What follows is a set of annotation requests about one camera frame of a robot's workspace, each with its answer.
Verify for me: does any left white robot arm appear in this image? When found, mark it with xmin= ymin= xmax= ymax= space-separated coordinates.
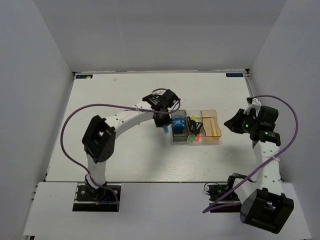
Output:
xmin=82 ymin=89 xmax=181 ymax=200

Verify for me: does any right corner label sticker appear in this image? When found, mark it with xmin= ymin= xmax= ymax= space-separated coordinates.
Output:
xmin=225 ymin=72 xmax=244 ymax=78

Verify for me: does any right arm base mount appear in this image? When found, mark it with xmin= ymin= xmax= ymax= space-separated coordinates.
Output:
xmin=204 ymin=183 xmax=243 ymax=214

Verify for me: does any corner label sticker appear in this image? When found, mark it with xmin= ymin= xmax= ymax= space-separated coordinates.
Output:
xmin=75 ymin=74 xmax=93 ymax=79
xmin=225 ymin=72 xmax=244 ymax=78

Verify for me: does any amber transparent container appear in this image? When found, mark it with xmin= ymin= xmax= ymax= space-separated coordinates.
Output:
xmin=201 ymin=109 xmax=222 ymax=143

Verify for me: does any orange highlighter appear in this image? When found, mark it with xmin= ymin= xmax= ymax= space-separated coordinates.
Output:
xmin=194 ymin=133 xmax=200 ymax=142

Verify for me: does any pale yellow eraser stick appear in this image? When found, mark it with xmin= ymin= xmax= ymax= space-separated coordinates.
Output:
xmin=211 ymin=119 xmax=217 ymax=137

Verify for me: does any yellow highlighter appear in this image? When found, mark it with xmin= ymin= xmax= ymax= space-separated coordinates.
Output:
xmin=192 ymin=118 xmax=203 ymax=135

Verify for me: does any green highlighter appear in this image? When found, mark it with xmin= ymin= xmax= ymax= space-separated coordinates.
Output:
xmin=188 ymin=133 xmax=196 ymax=143

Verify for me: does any light blue highlighter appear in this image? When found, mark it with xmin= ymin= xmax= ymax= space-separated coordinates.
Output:
xmin=163 ymin=125 xmax=169 ymax=134

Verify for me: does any left corner label sticker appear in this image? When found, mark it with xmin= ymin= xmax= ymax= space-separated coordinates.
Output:
xmin=75 ymin=74 xmax=93 ymax=79

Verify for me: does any clear transparent container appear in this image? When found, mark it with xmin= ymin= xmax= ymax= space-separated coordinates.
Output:
xmin=186 ymin=110 xmax=204 ymax=145

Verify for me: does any dark grey transparent container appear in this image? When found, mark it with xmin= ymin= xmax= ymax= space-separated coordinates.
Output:
xmin=171 ymin=109 xmax=189 ymax=142

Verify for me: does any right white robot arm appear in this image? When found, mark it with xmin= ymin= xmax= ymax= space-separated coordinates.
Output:
xmin=224 ymin=99 xmax=294 ymax=234

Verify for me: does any pink highlighter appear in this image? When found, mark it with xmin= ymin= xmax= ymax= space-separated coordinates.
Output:
xmin=187 ymin=116 xmax=197 ymax=134

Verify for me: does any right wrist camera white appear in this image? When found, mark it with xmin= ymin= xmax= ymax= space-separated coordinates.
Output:
xmin=244 ymin=97 xmax=262 ymax=117

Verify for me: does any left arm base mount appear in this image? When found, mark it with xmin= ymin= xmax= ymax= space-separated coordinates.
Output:
xmin=72 ymin=184 xmax=121 ymax=213

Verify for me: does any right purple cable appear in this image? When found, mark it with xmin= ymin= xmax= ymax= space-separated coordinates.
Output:
xmin=201 ymin=94 xmax=300 ymax=214

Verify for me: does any blue round jar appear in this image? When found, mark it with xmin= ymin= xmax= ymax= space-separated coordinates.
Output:
xmin=171 ymin=114 xmax=186 ymax=134

